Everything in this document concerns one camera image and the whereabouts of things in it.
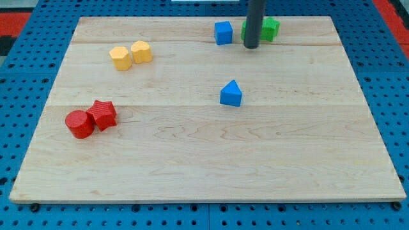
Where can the blue triangle block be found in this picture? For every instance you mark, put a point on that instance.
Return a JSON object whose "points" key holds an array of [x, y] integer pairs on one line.
{"points": [[231, 94]]}

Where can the blue cube block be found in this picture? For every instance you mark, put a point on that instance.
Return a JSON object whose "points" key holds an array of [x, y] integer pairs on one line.
{"points": [[223, 33]]}

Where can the light wooden board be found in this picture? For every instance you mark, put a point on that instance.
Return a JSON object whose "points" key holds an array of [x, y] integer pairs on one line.
{"points": [[303, 133]]}

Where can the yellow heart block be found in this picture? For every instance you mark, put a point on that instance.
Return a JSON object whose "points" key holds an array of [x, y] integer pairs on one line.
{"points": [[141, 52]]}

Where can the red star block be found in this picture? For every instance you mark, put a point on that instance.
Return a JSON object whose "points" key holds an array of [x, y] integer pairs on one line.
{"points": [[103, 114]]}

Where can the yellow hexagon block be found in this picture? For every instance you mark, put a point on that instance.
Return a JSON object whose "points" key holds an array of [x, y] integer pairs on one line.
{"points": [[121, 58]]}

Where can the green block behind rod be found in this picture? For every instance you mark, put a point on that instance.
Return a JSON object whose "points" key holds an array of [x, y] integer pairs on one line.
{"points": [[243, 30]]}

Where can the green star block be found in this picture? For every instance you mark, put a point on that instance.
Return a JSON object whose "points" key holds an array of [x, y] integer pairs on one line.
{"points": [[270, 29]]}

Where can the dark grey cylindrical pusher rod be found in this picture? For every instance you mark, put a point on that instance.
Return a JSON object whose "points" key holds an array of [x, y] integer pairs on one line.
{"points": [[254, 22]]}

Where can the red cylinder block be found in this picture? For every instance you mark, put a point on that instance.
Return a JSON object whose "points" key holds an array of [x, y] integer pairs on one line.
{"points": [[79, 124]]}

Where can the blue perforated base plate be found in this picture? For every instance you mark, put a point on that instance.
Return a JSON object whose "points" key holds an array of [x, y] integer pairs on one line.
{"points": [[33, 61]]}

